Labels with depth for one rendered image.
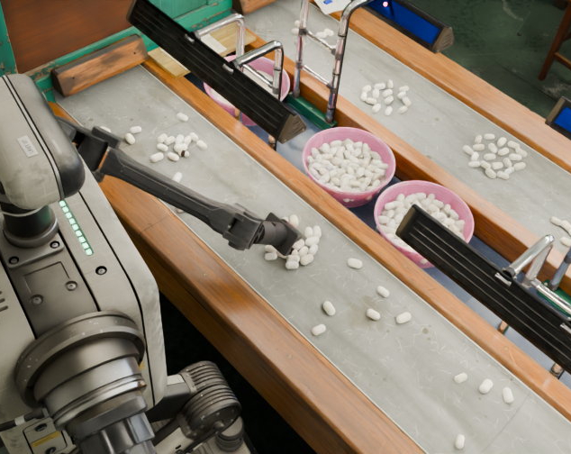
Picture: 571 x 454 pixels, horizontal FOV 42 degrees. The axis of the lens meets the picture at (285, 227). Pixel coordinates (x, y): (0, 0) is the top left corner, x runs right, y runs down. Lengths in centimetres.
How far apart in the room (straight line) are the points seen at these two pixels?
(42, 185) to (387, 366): 109
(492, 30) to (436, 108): 184
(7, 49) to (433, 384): 139
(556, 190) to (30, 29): 153
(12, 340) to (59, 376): 8
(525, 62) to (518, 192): 189
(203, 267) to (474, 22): 272
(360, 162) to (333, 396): 78
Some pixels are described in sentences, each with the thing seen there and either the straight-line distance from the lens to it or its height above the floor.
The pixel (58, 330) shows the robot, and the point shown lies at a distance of 93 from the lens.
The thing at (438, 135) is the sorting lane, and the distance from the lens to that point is 230.
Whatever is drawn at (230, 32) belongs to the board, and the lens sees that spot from 252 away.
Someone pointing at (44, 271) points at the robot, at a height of 145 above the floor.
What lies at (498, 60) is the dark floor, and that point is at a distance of 398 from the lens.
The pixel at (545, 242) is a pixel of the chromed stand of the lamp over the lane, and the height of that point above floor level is 112.
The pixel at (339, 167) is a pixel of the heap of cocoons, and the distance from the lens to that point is 215.
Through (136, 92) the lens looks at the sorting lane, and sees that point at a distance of 235.
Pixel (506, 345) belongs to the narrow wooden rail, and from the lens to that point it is 183.
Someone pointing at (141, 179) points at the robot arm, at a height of 102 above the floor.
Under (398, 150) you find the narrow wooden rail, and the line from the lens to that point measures 218.
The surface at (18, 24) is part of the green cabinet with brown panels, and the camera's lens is 217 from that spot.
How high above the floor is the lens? 223
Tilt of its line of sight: 49 degrees down
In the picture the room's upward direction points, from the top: 6 degrees clockwise
